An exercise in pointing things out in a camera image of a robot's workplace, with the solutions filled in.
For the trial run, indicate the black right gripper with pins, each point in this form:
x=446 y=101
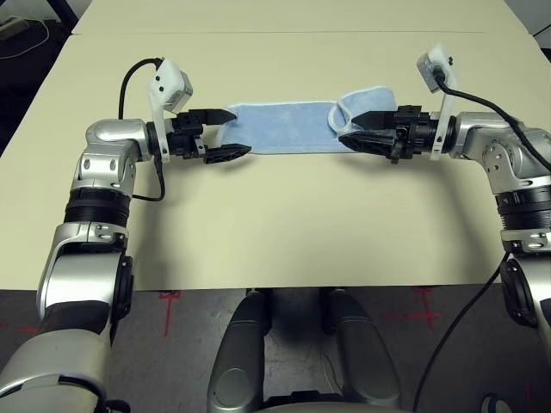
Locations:
x=413 y=133

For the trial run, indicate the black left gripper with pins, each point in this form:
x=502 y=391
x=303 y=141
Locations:
x=185 y=135

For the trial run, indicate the light blue terry towel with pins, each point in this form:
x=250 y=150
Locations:
x=284 y=125

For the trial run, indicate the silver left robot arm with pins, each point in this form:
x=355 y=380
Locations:
x=112 y=133

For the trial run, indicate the black-framed side table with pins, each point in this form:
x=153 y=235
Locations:
x=68 y=8

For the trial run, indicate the grey robot left leg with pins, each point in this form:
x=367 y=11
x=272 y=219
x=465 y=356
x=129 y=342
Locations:
x=239 y=353

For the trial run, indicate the grey power strip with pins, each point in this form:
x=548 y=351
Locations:
x=10 y=25

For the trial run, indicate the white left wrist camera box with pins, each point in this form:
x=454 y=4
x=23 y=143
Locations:
x=165 y=81

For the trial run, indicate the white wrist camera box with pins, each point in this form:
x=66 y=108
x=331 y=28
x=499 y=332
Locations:
x=435 y=64
x=165 y=81

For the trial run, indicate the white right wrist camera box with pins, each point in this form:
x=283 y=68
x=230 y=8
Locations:
x=435 y=64

